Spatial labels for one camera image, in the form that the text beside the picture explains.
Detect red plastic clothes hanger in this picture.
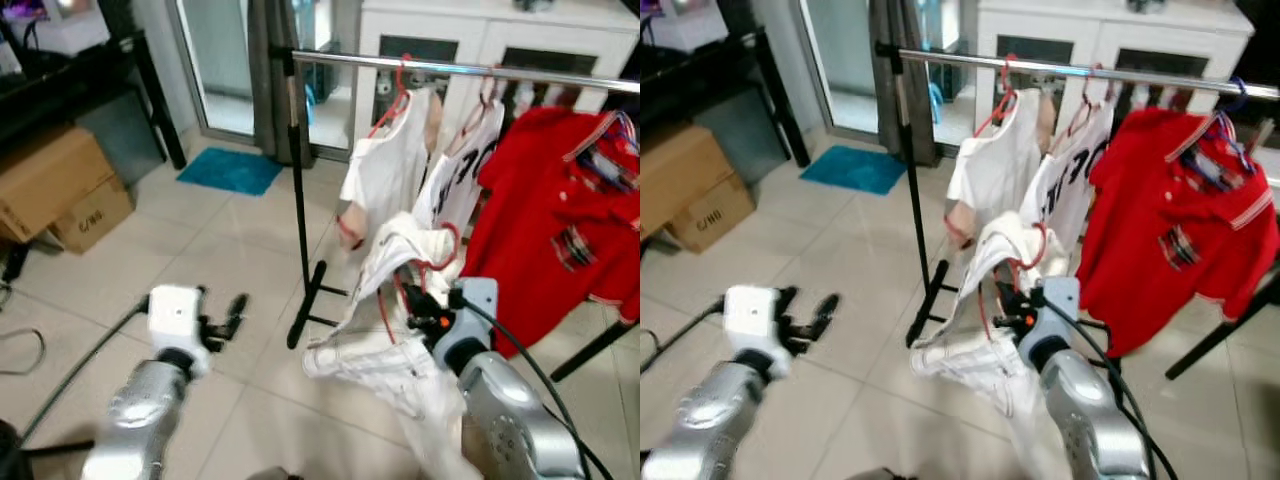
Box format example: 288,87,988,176
975,222,1048,341
365,55,413,141
972,55,1019,139
378,222,463,346

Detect white garment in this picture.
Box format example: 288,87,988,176
908,210,1076,480
303,210,481,480

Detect pale red clothes hanger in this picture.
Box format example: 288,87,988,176
1065,65,1106,136
462,65,501,136

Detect purple clothes hanger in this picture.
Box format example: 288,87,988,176
1205,76,1269,179
598,108,641,161

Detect white shirt black print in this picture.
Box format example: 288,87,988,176
412,95,506,236
1020,100,1116,251

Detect small printed cardboard box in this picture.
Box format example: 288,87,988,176
665,175,756,254
50,178,136,254

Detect white shirt tan sleeves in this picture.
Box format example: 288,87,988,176
335,88,444,251
945,88,1056,249

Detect teal floor mat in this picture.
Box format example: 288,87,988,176
177,147,284,197
798,145,906,196

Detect red polo shirt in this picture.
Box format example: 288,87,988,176
462,105,641,359
1075,105,1280,359

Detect large plain cardboard box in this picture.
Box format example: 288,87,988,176
640,122,739,239
0,125,119,244

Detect grey board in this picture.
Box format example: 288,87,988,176
695,88,791,181
75,90,166,186

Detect grey curtain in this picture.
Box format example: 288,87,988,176
247,0,313,166
868,0,936,166

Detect chrome and black clothes rack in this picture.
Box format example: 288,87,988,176
272,45,641,384
875,40,1280,383

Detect glass sliding door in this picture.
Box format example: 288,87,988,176
790,0,981,151
165,0,361,161

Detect black desk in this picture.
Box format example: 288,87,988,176
640,25,809,169
0,28,188,171

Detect white glass-door cabinet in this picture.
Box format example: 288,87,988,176
352,0,641,151
975,0,1256,131

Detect white desktop machine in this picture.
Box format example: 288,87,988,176
20,0,111,56
645,0,729,51

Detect black perforated case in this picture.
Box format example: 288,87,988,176
95,0,141,39
715,0,761,36

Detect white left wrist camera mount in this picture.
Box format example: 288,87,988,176
147,285,213,376
722,285,791,376

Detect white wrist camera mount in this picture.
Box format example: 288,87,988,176
440,277,498,366
147,285,213,376
1018,277,1081,366
722,285,791,376

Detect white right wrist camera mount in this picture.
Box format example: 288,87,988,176
440,277,498,366
1018,277,1081,366

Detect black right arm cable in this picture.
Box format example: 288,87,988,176
1062,305,1186,480
462,295,616,480

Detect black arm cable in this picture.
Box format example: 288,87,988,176
640,312,729,377
462,295,616,480
1062,305,1186,480
0,298,153,471

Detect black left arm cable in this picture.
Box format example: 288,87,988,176
640,312,729,377
0,298,153,471

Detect black floor cable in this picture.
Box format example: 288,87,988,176
0,283,47,377

